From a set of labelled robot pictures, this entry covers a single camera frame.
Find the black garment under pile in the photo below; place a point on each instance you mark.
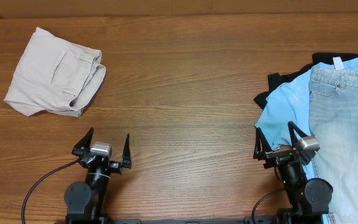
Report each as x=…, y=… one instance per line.
x=276, y=79

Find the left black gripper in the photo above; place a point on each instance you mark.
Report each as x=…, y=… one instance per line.
x=96, y=160

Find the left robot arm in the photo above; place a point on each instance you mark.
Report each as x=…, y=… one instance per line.
x=85, y=200

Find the light blue printed t-shirt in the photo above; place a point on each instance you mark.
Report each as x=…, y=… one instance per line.
x=291, y=102

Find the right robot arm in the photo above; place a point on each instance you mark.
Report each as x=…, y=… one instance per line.
x=309, y=198

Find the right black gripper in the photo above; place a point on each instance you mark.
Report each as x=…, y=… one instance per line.
x=281, y=154

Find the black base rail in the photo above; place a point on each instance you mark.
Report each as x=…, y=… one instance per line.
x=245, y=220

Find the light blue denim shorts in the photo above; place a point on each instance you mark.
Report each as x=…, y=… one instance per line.
x=333, y=120

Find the folded beige shorts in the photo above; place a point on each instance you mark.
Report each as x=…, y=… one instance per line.
x=55, y=75

